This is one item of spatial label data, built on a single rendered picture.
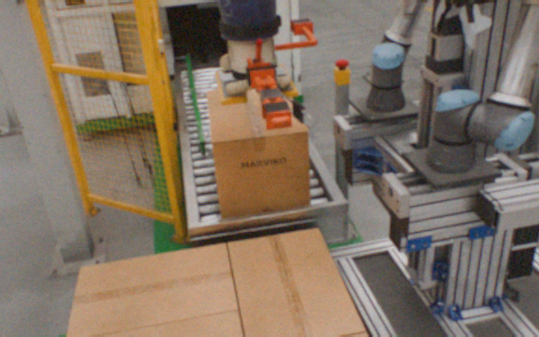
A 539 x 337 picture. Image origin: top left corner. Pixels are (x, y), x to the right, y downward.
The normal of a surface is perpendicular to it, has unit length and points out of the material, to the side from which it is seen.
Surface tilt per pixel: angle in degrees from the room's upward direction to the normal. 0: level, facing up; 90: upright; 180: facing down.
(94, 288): 0
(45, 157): 90
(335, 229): 90
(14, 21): 90
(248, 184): 90
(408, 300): 0
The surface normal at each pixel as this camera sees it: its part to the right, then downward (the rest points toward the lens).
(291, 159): 0.12, 0.48
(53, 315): -0.07, -0.87
